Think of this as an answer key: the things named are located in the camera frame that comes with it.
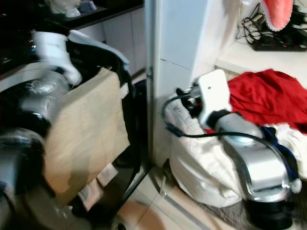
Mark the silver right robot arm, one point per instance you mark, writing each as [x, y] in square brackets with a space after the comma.
[254, 153]

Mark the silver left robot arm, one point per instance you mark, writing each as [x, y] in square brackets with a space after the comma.
[24, 153]

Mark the white laundry bag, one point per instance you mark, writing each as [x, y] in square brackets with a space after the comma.
[196, 167]

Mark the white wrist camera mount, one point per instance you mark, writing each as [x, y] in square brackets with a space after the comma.
[53, 50]
[216, 93]

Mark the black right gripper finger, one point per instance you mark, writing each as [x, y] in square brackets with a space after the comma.
[180, 92]

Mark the beige cloth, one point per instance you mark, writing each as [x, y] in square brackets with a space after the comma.
[88, 129]

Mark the pink fluffy towel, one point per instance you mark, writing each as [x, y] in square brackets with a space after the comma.
[277, 13]

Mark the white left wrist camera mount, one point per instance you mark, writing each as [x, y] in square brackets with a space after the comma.
[53, 50]

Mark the white garment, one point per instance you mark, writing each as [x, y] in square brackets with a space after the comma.
[292, 141]

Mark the pink label sticker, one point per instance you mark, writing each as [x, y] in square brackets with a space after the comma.
[98, 184]

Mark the dark washing machine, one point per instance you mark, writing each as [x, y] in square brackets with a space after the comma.
[17, 96]

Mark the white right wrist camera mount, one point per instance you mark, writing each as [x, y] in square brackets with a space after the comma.
[216, 93]

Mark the pale blue bowl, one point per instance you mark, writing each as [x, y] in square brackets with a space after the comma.
[87, 6]

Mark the red garment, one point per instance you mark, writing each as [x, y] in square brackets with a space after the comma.
[268, 96]

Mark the pale washing machine lid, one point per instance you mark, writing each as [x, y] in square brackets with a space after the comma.
[105, 48]

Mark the black power strip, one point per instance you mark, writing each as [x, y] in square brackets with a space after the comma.
[278, 46]

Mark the white cup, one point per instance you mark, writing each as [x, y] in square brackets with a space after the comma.
[64, 6]

